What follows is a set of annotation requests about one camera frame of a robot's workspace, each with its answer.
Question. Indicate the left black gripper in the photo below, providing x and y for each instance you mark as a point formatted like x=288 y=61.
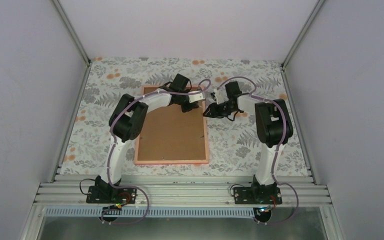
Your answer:
x=194 y=105

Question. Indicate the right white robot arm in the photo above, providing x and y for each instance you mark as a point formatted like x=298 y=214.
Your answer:
x=273 y=129

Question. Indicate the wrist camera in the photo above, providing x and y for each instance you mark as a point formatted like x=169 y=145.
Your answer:
x=217 y=96
x=196 y=96

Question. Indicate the pink wooden picture frame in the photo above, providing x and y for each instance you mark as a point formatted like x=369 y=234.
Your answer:
x=207 y=139

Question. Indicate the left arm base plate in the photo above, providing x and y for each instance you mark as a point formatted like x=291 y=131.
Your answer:
x=114 y=196

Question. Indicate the floral patterned table mat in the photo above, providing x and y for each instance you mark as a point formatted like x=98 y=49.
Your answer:
x=234 y=148

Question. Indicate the left aluminium corner post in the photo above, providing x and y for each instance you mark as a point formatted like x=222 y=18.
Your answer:
x=71 y=31

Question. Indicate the aluminium rail beam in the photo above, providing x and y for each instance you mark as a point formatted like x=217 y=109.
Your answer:
x=182 y=191

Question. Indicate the aluminium corner post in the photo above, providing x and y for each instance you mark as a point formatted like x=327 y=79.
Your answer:
x=71 y=31
x=305 y=28

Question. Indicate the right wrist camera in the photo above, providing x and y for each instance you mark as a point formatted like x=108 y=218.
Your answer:
x=217 y=96

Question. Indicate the right aluminium corner post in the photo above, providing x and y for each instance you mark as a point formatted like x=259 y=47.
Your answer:
x=305 y=28

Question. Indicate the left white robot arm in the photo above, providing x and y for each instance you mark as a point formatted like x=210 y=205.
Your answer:
x=127 y=121

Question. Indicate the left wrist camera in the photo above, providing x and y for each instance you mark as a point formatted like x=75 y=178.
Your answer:
x=196 y=96

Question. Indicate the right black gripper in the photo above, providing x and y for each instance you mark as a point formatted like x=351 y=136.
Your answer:
x=215 y=113

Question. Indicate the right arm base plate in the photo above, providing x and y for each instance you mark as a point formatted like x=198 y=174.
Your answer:
x=257 y=195

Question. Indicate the slotted cable duct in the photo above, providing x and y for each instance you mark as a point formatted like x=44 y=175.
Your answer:
x=153 y=212

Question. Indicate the brown backing board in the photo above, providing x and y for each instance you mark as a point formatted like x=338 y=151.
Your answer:
x=175 y=136

